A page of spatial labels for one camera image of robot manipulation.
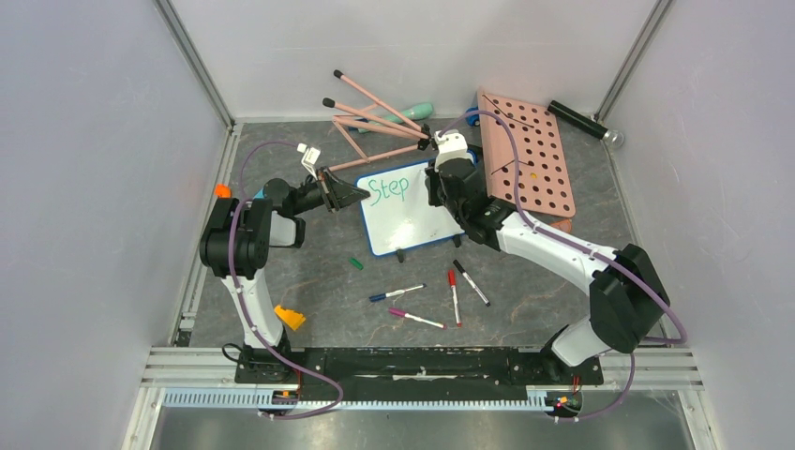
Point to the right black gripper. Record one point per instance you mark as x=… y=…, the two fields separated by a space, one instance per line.
x=442 y=173

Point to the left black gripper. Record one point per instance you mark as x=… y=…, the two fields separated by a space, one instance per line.
x=336 y=193

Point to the blue framed whiteboard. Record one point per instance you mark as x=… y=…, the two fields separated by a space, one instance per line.
x=397 y=215

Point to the green marker cap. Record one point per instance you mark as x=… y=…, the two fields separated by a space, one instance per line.
x=355 y=263

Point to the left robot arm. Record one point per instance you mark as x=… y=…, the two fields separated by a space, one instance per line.
x=237 y=239

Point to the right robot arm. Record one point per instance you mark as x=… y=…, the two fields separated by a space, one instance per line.
x=626 y=295

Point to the black whiteboard marker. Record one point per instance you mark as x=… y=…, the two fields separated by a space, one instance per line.
x=471 y=282

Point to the red whiteboard marker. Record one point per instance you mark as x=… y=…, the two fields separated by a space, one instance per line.
x=454 y=293

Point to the blue whiteboard marker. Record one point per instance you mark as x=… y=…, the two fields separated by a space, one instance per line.
x=382 y=296

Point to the pink whiteboard marker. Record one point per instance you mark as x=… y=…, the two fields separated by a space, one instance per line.
x=406 y=315

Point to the pink folding tripod stand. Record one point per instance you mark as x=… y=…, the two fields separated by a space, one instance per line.
x=349 y=119

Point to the blue toy car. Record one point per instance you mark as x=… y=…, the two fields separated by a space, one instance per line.
x=473 y=118

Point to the mint green bottle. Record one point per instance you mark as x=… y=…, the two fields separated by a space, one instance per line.
x=417 y=112

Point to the pink perforated board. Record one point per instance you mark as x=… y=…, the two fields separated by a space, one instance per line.
x=523 y=155

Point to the orange tape roll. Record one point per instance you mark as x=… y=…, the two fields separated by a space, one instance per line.
x=565 y=225

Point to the orange clip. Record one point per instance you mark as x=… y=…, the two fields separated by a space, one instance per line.
x=222 y=191

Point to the yellow plastic wedge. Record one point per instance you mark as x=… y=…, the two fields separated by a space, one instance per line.
x=291 y=318

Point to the black flashlight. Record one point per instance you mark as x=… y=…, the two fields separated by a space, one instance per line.
x=612 y=138

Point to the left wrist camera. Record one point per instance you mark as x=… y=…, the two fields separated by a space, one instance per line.
x=309 y=158

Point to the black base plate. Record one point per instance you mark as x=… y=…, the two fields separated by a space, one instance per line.
x=427 y=374

